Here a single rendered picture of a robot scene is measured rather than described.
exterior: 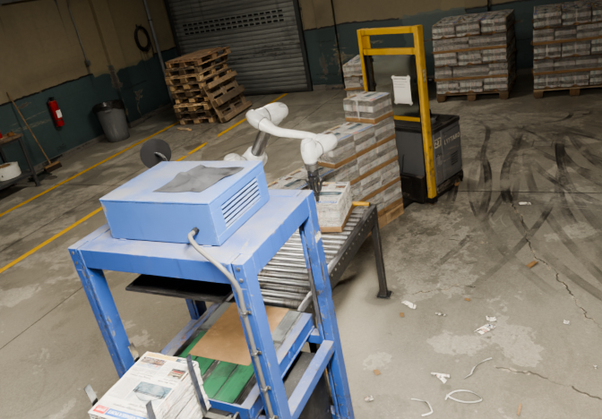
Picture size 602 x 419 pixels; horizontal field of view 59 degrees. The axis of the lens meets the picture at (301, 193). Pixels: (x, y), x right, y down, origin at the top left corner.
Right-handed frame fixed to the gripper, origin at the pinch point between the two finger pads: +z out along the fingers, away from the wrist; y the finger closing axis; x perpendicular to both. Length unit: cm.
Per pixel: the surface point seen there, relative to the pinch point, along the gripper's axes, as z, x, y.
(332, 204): 8.1, -3.2, -8.9
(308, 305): 27, 81, -18
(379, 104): -4, -177, -3
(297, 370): 43, 113, -20
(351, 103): -6, -179, 25
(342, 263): 33.9, 28.7, -21.6
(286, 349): 25, 117, -19
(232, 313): 26, 95, 24
